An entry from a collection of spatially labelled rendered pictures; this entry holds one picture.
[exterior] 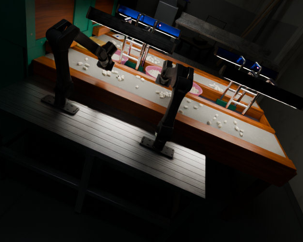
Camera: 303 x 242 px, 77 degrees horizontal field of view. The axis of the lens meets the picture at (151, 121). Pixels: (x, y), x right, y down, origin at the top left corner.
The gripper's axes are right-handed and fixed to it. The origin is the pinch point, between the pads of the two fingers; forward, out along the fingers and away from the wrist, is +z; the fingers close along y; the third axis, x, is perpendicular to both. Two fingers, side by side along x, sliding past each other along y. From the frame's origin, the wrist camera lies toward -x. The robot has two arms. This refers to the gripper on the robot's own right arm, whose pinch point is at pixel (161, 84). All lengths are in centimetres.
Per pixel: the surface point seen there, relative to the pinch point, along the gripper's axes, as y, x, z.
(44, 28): 81, 3, -21
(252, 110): -91, -23, 39
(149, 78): 10.6, -4.1, 12.7
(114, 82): 31.4, 13.8, -4.3
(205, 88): -40, -25, 38
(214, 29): -57, -226, 234
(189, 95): -24.1, -4.0, 12.9
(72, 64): 63, 13, -4
